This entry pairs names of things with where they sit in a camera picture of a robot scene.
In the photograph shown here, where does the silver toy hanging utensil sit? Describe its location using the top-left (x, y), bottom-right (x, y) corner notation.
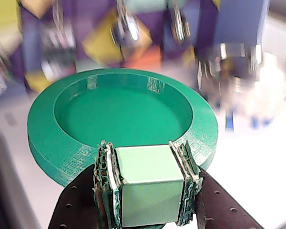
top-left (168, 0), bottom-right (193, 45)

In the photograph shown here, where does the blue toy kitchen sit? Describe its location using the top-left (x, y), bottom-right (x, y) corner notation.
top-left (0, 0), bottom-right (286, 229)

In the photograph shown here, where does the silver toy pot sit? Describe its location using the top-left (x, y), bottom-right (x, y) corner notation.
top-left (195, 42), bottom-right (264, 97)

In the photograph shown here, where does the silver toy spatula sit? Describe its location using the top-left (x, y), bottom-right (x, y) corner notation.
top-left (39, 0), bottom-right (76, 73)

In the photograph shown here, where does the green round plastic dish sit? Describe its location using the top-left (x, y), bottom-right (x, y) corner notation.
top-left (27, 68), bottom-right (219, 229)

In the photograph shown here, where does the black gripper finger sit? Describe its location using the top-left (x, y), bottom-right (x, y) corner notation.
top-left (168, 139), bottom-right (265, 229)
top-left (47, 140), bottom-right (122, 229)

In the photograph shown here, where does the silver toy ladle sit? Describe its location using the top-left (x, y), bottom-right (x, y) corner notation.
top-left (111, 0), bottom-right (145, 54)

